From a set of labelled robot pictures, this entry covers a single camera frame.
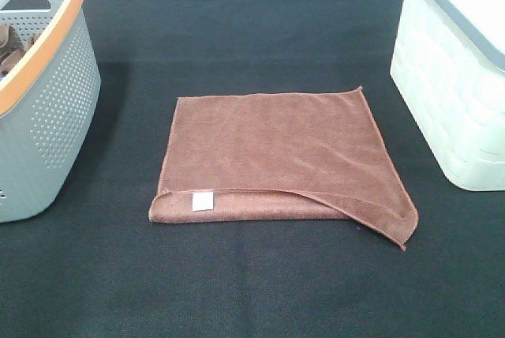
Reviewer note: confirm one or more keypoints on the brown microfibre towel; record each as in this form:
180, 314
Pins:
285, 156

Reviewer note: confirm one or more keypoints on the black fabric table cloth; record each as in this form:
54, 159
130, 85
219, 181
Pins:
93, 265

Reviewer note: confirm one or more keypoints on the grey perforated laundry basket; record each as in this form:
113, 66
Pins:
48, 100

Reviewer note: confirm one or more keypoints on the white plastic storage bin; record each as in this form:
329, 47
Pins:
448, 65

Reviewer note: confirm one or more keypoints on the brown towels inside basket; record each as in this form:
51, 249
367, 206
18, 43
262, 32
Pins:
12, 49

